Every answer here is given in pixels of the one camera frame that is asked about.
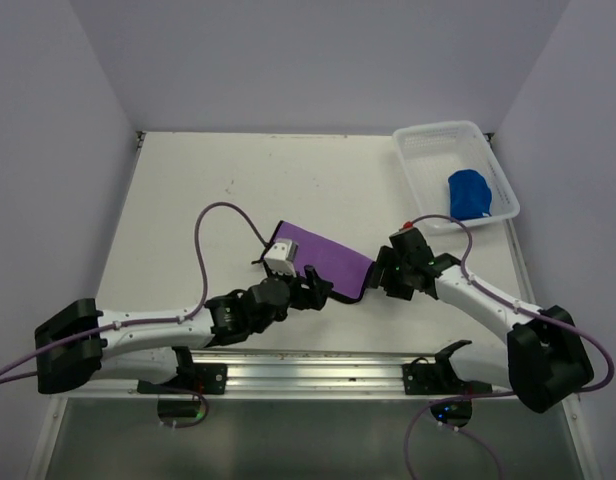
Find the blue towel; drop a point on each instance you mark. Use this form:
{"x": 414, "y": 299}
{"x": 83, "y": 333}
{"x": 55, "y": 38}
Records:
{"x": 470, "y": 195}

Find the aluminium frame rail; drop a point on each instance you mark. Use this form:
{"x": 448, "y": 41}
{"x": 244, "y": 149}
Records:
{"x": 256, "y": 374}

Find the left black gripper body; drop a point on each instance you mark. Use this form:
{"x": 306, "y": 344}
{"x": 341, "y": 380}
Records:
{"x": 301, "y": 297}

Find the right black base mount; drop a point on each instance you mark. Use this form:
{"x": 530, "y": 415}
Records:
{"x": 423, "y": 378}

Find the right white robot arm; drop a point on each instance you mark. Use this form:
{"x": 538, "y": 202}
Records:
{"x": 541, "y": 359}

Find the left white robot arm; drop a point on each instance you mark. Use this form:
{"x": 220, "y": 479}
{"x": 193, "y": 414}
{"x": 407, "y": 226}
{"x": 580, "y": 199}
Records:
{"x": 83, "y": 343}

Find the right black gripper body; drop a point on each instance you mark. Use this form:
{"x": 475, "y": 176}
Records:
{"x": 394, "y": 277}

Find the white plastic basket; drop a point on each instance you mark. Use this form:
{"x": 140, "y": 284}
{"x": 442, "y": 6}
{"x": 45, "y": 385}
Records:
{"x": 429, "y": 154}

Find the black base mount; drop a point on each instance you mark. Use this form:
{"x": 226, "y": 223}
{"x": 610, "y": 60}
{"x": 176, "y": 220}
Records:
{"x": 423, "y": 378}
{"x": 200, "y": 378}

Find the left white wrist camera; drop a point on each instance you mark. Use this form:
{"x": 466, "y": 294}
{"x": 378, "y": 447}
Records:
{"x": 279, "y": 258}

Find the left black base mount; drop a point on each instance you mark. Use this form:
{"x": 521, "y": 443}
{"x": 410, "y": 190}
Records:
{"x": 200, "y": 378}

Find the purple and grey towel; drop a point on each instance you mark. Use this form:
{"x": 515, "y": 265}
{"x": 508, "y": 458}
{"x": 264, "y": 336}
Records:
{"x": 347, "y": 269}

